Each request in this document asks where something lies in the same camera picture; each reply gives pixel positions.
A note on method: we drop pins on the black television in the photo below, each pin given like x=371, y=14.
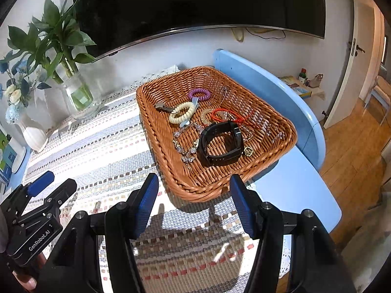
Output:
x=195, y=3

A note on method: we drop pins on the small red-capped bottle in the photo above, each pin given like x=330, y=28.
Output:
x=303, y=76

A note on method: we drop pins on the clear glass vase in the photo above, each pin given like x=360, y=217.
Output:
x=81, y=97

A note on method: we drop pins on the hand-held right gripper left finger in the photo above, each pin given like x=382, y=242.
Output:
x=146, y=201

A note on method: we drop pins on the silver metal clip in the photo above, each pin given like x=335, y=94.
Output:
x=162, y=106

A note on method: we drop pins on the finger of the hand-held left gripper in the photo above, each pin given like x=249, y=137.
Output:
x=41, y=183
x=65, y=190

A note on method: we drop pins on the green leafy plant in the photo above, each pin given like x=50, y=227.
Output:
x=52, y=36

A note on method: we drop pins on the white and blue flowers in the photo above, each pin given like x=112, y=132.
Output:
x=15, y=96

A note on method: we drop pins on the light blue chair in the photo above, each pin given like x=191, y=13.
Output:
x=380, y=97

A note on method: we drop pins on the striped woven table mat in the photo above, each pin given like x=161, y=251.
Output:
x=100, y=155

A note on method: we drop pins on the brown wicker basket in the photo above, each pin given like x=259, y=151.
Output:
x=259, y=122

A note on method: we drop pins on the white door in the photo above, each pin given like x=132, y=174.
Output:
x=345, y=76

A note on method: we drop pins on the white lace cloth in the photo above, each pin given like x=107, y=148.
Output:
x=122, y=93

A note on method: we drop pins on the colourful printed box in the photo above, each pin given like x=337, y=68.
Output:
x=7, y=158

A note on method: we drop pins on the black wristwatch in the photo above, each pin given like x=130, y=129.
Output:
x=203, y=149

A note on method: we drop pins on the colourful picture book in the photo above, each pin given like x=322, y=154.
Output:
x=297, y=89

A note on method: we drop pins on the small grey figurine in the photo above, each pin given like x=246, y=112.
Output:
x=316, y=81

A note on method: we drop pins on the small white shelf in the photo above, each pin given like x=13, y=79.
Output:
x=314, y=91

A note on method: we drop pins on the white ribbed vase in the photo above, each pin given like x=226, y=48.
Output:
x=33, y=134

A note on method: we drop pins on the light blue curved panel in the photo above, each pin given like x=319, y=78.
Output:
x=275, y=91

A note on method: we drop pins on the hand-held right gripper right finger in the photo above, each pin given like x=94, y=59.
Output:
x=244, y=207

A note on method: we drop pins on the person's left hand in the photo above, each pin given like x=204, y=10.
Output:
x=26, y=283

